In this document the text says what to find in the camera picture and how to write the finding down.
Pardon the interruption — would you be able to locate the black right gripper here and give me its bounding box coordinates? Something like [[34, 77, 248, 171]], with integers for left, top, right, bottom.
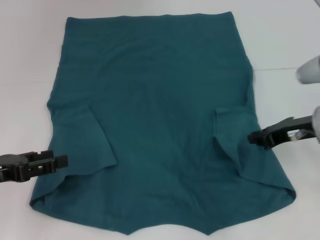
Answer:
[[247, 114, 316, 150]]

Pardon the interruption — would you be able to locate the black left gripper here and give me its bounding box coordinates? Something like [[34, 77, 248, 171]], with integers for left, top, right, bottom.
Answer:
[[0, 149, 69, 184]]

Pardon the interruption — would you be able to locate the teal blue shirt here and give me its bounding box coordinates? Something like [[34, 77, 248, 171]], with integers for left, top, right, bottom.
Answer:
[[28, 11, 297, 238]]

